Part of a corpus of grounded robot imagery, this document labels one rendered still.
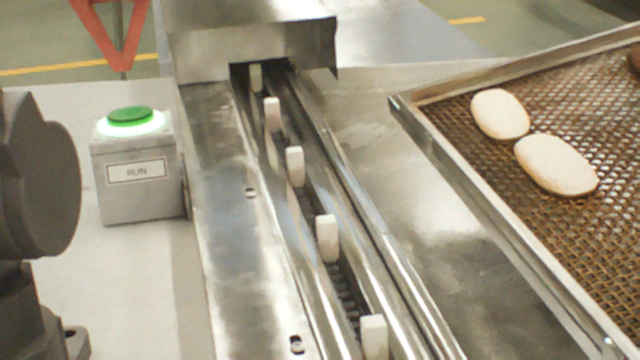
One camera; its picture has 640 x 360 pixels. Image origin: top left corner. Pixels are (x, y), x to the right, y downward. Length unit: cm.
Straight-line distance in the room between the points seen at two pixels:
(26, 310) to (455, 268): 30
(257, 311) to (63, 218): 13
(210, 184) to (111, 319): 15
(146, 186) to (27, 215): 29
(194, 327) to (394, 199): 24
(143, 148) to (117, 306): 15
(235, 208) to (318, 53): 36
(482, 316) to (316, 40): 47
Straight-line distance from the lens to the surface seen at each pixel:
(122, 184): 79
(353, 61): 122
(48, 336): 57
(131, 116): 79
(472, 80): 82
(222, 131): 86
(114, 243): 77
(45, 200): 53
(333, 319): 57
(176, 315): 66
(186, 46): 101
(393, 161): 88
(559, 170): 63
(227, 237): 66
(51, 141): 54
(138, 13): 76
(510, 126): 71
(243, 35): 101
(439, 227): 75
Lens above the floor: 115
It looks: 23 degrees down
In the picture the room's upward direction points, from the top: 4 degrees counter-clockwise
